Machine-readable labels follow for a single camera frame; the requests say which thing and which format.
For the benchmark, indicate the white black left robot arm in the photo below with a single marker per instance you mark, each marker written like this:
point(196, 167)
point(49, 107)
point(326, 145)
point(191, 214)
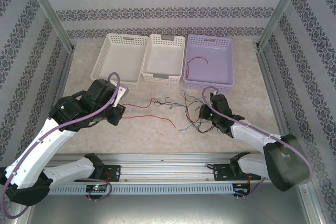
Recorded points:
point(36, 153)

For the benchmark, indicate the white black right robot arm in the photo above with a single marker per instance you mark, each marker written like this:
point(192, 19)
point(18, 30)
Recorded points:
point(254, 136)

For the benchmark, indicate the white plastic basket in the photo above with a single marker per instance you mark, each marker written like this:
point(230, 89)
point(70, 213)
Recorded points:
point(116, 61)

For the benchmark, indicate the purple plastic basket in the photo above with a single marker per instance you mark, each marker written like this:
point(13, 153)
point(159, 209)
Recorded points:
point(212, 48)

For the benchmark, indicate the small circuit board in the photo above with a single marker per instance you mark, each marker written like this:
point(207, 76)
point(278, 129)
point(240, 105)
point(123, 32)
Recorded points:
point(241, 189)
point(96, 188)

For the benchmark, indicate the sheet metal panel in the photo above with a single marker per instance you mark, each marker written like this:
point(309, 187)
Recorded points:
point(168, 211)

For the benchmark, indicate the aluminium side rail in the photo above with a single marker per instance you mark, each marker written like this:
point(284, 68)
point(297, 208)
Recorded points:
point(67, 69)
point(273, 95)

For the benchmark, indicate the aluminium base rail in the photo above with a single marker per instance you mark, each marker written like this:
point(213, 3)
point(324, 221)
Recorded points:
point(168, 169)

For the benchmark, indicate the aluminium frame post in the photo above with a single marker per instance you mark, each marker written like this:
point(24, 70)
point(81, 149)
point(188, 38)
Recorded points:
point(51, 11)
point(280, 11)

